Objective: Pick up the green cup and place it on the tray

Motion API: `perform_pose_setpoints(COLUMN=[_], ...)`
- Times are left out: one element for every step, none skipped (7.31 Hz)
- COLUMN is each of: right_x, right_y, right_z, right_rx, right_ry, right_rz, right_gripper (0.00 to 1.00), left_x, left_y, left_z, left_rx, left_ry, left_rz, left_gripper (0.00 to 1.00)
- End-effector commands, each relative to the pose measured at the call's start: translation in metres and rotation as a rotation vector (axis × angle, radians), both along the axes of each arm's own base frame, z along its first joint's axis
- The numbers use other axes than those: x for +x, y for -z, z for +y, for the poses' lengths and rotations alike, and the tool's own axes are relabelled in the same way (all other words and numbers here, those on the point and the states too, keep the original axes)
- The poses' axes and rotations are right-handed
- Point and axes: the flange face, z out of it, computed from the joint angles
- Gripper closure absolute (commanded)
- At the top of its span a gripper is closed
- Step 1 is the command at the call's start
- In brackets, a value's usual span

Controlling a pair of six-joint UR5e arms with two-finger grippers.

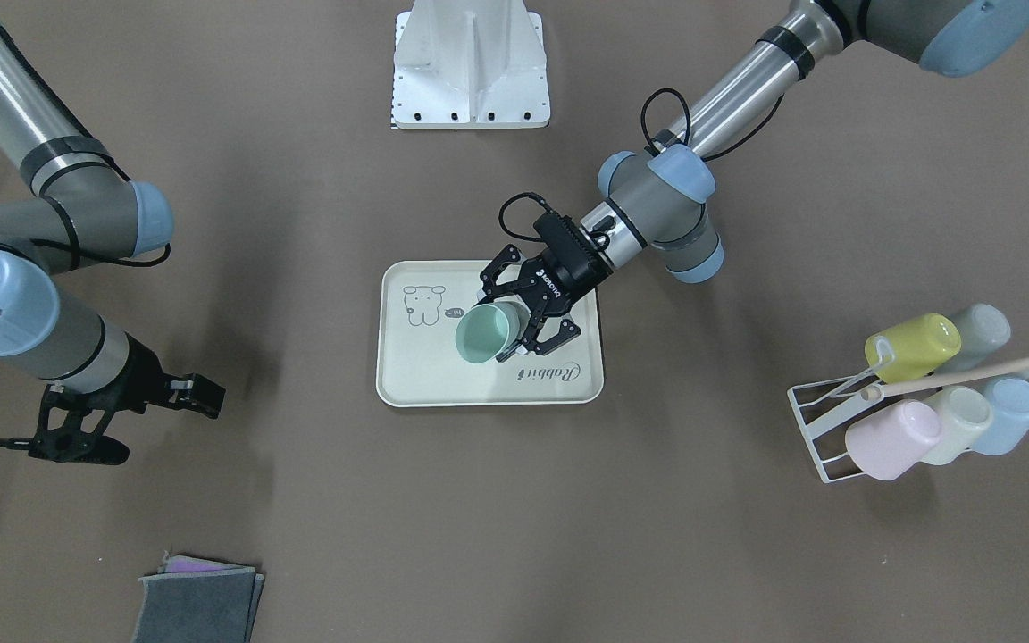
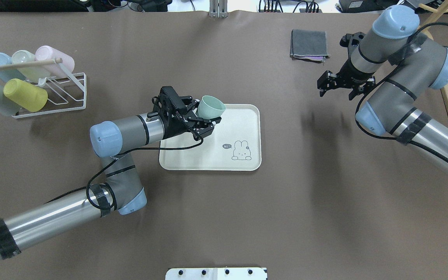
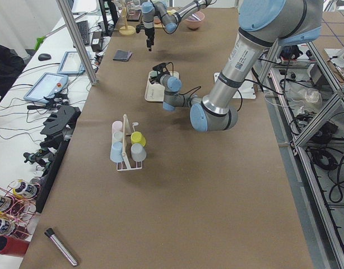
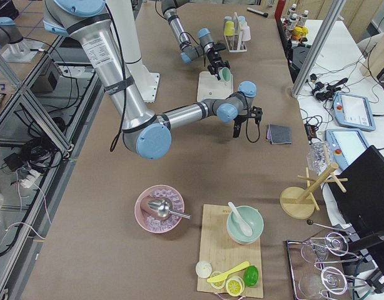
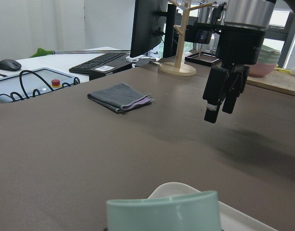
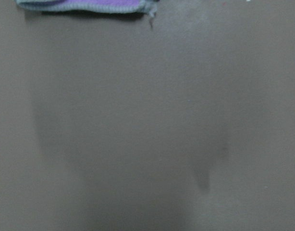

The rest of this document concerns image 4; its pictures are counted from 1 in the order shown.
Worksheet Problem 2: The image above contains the yellow plastic knife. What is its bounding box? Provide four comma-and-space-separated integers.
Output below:
206, 261, 250, 283

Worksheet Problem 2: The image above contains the white wire cup rack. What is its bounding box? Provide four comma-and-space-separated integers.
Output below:
223, 12, 248, 53

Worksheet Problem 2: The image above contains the wire glass rack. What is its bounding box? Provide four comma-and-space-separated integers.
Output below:
285, 229, 384, 299

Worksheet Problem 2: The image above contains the white tray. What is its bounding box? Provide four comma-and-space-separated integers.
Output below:
196, 71, 233, 102

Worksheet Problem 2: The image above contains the yellow cup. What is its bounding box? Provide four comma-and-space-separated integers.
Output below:
223, 21, 235, 37

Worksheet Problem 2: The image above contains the aluminium frame post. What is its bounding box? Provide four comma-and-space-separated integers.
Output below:
291, 0, 346, 98

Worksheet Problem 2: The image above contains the green lime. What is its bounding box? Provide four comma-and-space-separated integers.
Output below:
243, 266, 259, 287

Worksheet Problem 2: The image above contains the pink cup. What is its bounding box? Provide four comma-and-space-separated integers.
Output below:
241, 26, 251, 42

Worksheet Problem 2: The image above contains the white garlic bulb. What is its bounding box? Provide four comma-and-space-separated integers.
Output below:
195, 261, 213, 279

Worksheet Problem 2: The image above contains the black monitor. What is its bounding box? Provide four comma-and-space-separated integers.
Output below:
329, 146, 384, 235

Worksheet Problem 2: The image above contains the wooden cutting board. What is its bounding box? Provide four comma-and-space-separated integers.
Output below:
199, 204, 264, 298

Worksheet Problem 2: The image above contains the teach pendant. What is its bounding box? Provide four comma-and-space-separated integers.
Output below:
333, 91, 376, 131
325, 128, 369, 171

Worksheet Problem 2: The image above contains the pink bowl with ice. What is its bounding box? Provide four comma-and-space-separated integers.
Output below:
134, 185, 184, 233

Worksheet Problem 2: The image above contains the lemon half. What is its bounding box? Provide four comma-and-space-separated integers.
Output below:
225, 276, 245, 297

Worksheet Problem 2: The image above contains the light blue cup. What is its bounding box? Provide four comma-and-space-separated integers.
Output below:
238, 16, 247, 27

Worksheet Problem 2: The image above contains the mint green bowl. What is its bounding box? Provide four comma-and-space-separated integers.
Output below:
226, 205, 264, 246

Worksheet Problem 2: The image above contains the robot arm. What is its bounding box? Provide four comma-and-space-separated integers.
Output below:
161, 0, 230, 82
43, 1, 261, 159

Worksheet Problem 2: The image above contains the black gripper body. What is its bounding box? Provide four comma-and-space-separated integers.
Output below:
234, 106, 263, 126
206, 42, 226, 71

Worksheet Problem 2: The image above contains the lower teach pendant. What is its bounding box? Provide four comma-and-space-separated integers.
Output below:
325, 128, 369, 171

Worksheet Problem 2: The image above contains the clear plastic bag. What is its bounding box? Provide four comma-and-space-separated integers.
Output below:
306, 141, 335, 173

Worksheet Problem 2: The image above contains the wooden mug tree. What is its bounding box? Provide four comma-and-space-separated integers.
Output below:
280, 162, 347, 219

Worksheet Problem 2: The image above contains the upper teach pendant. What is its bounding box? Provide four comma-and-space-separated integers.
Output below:
333, 91, 376, 131

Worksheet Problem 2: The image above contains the white ceramic spoon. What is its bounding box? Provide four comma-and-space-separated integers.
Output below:
228, 201, 253, 237

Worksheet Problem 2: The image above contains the metal scoop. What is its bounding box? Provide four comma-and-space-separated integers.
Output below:
148, 200, 191, 220

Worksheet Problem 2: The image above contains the green cup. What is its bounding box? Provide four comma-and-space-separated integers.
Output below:
218, 67, 232, 82

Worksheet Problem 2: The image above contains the lemon slice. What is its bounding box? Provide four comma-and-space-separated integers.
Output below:
210, 281, 225, 289

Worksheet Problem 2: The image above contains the folded grey cloth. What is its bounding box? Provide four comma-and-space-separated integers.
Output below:
266, 124, 292, 144

